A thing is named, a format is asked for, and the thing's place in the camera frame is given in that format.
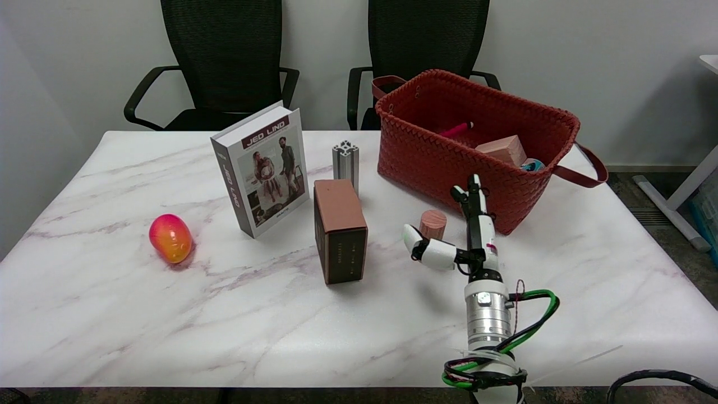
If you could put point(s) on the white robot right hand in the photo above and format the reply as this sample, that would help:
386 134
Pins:
482 241

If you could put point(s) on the wooden cylinder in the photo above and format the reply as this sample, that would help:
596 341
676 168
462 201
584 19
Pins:
433 223

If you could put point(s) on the red woven basket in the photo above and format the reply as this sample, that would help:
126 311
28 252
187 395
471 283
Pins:
477 151

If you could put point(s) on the teal blue small object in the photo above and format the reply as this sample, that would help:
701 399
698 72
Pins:
533 165

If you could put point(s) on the wooden block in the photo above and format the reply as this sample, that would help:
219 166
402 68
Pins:
502 150

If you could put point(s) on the pink marker pen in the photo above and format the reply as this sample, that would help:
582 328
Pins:
455 129

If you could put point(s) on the brown rectangular box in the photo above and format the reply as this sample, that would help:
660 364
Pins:
339 233

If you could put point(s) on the long white zip tie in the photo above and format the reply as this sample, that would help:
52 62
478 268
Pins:
583 362

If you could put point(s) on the aluminium extrusion profile piece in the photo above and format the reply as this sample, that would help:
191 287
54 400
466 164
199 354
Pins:
346 163

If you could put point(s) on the white desk with leg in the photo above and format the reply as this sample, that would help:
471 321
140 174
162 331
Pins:
681 185

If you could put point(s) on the black mesh office chair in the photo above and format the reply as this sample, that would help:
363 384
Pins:
426 39
224 56

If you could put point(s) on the blue storage bin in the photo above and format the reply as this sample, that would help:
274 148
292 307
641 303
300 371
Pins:
707 213

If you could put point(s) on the Jeo Lind book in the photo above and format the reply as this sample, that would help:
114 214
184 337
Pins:
263 168

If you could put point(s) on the red orange mango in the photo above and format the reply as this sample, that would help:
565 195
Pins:
170 238

